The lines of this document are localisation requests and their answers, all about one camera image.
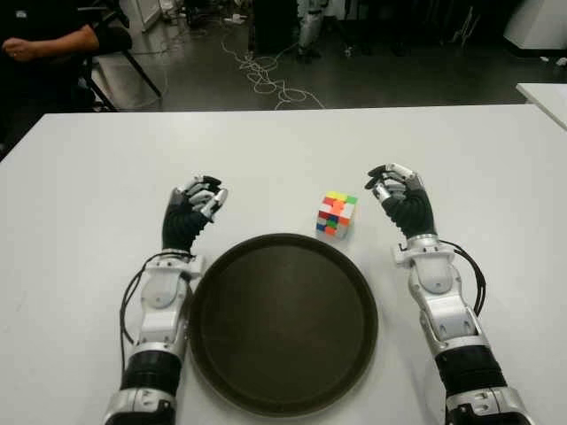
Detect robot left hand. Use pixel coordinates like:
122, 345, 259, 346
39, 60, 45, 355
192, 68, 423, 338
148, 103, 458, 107
161, 175, 230, 254

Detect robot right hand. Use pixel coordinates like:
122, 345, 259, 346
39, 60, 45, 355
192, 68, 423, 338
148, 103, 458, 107
363, 162, 439, 238

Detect multicoloured Rubik's cube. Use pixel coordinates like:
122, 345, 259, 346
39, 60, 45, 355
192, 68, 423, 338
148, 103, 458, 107
315, 190, 359, 241

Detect dark brown round plate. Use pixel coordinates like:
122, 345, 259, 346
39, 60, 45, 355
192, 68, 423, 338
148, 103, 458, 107
188, 233, 380, 406

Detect black chair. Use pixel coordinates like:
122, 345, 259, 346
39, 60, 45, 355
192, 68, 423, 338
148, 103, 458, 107
66, 26, 163, 112

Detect white side table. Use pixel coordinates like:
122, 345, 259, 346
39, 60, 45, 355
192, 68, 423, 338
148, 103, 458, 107
516, 82, 567, 134

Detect white board panel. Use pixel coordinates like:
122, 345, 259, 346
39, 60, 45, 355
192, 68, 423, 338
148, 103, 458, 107
118, 0, 163, 32

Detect white humanoid robot legs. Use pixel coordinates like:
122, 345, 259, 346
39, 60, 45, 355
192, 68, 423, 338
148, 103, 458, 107
295, 0, 329, 58

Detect black cabinet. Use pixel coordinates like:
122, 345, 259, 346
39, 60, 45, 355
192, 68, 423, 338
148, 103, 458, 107
252, 0, 303, 54

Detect seated person in black shirt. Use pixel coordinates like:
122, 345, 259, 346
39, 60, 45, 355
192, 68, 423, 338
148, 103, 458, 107
0, 0, 134, 150

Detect white cabinet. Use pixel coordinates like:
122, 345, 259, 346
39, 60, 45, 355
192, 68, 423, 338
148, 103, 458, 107
502, 0, 567, 50

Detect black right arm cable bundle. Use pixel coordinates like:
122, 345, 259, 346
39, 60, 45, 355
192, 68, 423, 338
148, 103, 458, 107
442, 238, 489, 316

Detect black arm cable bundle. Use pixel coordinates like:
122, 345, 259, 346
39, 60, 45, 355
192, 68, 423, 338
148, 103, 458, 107
442, 238, 489, 316
117, 252, 154, 347

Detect black left arm cable bundle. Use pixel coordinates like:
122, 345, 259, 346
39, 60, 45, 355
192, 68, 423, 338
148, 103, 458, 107
117, 252, 154, 347

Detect white tangled floor cable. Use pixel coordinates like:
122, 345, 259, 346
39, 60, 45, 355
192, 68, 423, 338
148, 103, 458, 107
220, 30, 327, 111

